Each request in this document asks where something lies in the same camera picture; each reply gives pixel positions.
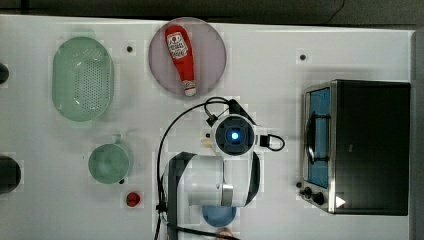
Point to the black round base upper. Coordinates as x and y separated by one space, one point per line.
4 73

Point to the blue cup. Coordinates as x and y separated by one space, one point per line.
219 216

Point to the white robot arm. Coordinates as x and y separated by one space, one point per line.
229 177

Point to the silver toaster oven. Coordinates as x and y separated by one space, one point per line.
356 147

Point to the grey round plate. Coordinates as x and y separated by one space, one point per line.
207 48

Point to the green oval colander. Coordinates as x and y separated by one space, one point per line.
83 79

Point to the red plush ketchup bottle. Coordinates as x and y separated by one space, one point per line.
180 50

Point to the small red strawberry toy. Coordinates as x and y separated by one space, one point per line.
133 199

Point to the green cup with handle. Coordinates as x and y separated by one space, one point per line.
110 163

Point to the black round base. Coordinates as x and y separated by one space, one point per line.
4 73
10 174

